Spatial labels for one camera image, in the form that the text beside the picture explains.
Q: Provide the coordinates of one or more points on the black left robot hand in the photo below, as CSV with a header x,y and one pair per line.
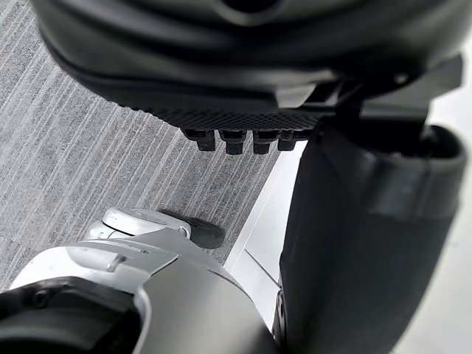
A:
x,y
228,66

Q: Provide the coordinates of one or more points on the white cabinet panel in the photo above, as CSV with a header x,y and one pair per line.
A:
x,y
258,221

